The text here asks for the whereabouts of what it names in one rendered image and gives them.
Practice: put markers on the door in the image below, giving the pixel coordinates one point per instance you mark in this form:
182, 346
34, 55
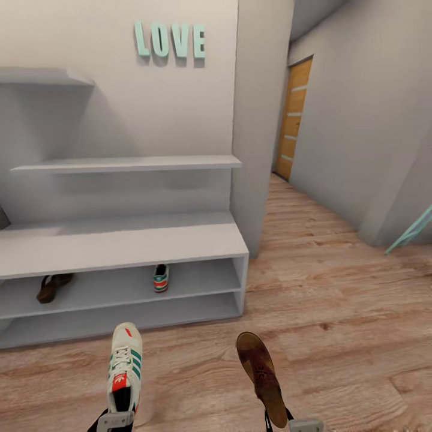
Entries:
297, 87

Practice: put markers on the sandal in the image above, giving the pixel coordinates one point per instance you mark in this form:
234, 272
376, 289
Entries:
48, 291
257, 362

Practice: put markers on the gym shoe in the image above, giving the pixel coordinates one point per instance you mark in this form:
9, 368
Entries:
160, 278
124, 389

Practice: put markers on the decorative sign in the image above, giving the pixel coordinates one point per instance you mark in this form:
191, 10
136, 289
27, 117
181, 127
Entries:
161, 43

